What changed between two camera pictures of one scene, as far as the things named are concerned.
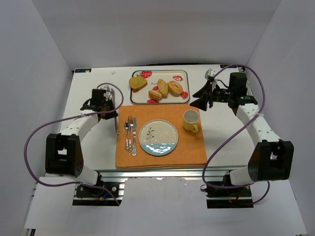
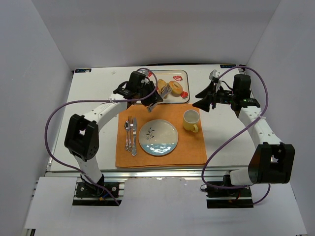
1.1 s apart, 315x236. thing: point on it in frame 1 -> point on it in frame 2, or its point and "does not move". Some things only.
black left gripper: x=108 y=111 -> x=152 y=93
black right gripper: x=210 y=94 does not move
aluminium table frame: x=161 y=122 does not move
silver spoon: x=127 y=126 does not move
